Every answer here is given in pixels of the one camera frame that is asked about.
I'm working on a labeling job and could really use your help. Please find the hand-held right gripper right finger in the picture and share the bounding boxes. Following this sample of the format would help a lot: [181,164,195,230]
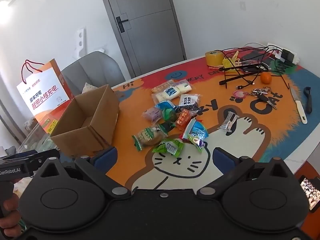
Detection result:
[197,147,292,200]

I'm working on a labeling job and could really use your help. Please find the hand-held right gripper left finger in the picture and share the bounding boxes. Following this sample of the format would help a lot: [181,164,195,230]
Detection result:
[39,146,132,200]

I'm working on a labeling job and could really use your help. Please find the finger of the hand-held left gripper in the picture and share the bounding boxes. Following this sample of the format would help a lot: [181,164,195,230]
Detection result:
[0,149,60,168]

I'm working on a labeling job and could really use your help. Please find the small green white snack packet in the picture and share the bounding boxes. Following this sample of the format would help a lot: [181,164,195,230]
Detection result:
[187,132,208,153]

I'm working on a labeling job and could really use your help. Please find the brown cardboard box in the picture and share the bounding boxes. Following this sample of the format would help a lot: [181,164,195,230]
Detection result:
[50,84,120,158]

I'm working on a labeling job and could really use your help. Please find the silver snack packet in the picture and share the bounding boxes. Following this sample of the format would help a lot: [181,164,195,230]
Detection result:
[217,112,238,132]

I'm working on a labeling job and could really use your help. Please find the blue and white snack packet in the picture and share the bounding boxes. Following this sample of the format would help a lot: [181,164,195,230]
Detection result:
[181,119,209,140]

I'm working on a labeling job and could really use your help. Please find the green beige cake packet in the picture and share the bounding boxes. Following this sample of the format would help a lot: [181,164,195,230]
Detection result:
[132,124,168,152]

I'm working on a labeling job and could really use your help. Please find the bright green snack packet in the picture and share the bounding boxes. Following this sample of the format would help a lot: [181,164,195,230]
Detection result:
[152,139,185,158]

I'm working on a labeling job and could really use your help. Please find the orange red snack packet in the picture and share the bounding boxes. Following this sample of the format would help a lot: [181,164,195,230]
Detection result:
[175,109,198,131]

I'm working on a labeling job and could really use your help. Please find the purple cake packet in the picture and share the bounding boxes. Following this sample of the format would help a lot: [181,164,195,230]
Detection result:
[142,106,163,122]

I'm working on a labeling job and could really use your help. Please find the black and white snack packet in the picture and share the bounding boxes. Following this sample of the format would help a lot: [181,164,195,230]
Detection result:
[176,94,202,112]

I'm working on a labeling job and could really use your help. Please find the dark green snack packet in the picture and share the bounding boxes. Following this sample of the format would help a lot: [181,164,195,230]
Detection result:
[161,107,178,128]

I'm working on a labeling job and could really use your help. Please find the tan cracker packet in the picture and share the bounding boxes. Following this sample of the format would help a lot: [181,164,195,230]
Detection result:
[151,79,175,93]

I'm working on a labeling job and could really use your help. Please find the person's left hand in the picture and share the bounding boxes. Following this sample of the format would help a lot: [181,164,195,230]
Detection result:
[0,177,23,239]

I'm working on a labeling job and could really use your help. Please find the orange white paper bag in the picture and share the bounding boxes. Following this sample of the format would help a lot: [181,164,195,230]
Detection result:
[16,59,75,133]

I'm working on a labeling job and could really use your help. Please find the dotted beige cushion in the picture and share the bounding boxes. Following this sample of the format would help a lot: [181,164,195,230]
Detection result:
[82,82,99,93]

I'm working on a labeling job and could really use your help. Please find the bunch of keys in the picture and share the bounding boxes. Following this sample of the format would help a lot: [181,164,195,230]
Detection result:
[246,86,278,110]

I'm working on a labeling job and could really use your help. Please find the grey padded chair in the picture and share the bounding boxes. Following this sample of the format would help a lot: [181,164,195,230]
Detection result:
[61,51,125,93]

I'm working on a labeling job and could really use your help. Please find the smartphone with lit screen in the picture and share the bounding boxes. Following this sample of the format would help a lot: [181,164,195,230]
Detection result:
[299,175,320,213]

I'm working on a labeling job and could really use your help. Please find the yellow plastic clip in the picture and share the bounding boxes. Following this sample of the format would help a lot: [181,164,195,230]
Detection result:
[222,51,242,68]

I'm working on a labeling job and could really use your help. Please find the yellow tape roll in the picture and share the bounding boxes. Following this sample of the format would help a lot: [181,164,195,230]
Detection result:
[205,50,224,67]

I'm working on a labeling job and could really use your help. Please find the black peeler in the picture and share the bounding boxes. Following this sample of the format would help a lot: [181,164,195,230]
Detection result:
[303,87,313,114]

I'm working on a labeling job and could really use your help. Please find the dark flat pouch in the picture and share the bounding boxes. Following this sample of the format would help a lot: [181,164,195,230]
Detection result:
[241,50,273,66]

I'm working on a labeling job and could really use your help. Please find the black plug charger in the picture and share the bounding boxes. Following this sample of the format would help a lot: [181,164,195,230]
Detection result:
[281,49,295,62]

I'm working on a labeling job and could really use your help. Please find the white power strip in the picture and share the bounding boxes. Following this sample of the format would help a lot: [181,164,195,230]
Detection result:
[267,42,300,65]

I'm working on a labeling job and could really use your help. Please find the grey door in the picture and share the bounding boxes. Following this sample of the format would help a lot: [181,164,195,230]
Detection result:
[96,0,187,78]

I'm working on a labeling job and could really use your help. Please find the black wire rack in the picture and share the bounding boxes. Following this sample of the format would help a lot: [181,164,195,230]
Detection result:
[221,44,284,90]

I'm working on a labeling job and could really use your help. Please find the black wire stand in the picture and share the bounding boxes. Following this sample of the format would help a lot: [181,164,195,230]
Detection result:
[219,47,292,90]

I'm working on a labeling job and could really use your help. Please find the white handled knife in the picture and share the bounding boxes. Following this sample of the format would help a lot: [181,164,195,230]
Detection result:
[290,87,307,124]

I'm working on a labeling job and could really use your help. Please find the black door handle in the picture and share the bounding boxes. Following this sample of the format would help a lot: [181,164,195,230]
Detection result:
[116,16,129,33]

